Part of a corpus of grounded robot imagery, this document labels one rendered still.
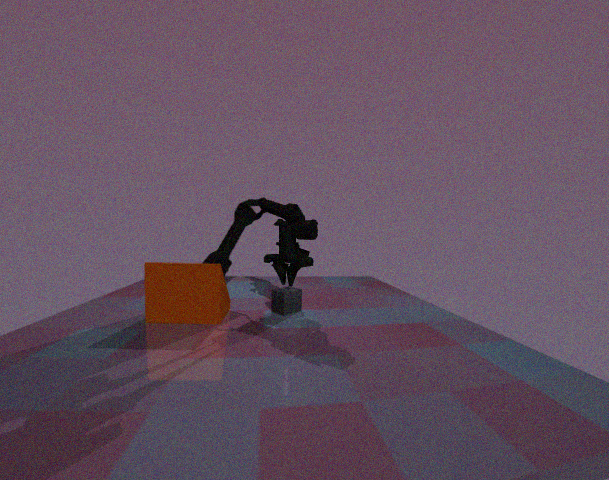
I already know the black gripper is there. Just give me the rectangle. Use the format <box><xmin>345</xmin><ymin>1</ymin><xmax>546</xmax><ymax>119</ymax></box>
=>
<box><xmin>264</xmin><ymin>239</ymin><xmax>313</xmax><ymax>287</ymax></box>

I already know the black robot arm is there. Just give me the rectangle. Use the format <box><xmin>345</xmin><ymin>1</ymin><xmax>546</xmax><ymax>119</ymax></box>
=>
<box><xmin>202</xmin><ymin>197</ymin><xmax>318</xmax><ymax>277</ymax></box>

